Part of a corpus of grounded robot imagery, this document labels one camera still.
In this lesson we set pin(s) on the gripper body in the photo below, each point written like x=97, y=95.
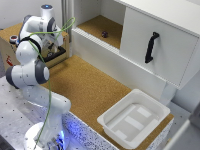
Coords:
x=54, y=38

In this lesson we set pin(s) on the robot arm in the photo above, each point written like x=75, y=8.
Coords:
x=26, y=75

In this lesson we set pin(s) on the wooden drawer box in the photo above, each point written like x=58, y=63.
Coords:
x=10, y=31

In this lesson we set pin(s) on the white cabinet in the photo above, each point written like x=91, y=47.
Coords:
x=100, y=55

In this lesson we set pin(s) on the purple block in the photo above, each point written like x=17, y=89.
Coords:
x=104, y=34

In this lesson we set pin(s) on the white sliding door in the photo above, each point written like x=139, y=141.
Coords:
x=166, y=46

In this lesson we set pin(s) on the white plastic box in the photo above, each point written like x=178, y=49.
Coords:
x=133, y=118

